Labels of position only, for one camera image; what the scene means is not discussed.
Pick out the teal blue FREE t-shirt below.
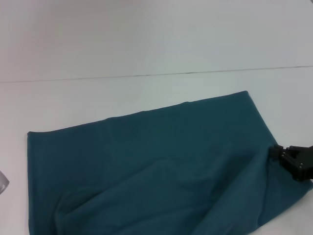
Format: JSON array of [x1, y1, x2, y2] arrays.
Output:
[[26, 90, 313, 235]]

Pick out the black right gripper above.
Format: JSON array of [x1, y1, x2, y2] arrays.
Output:
[[268, 144, 313, 182]]

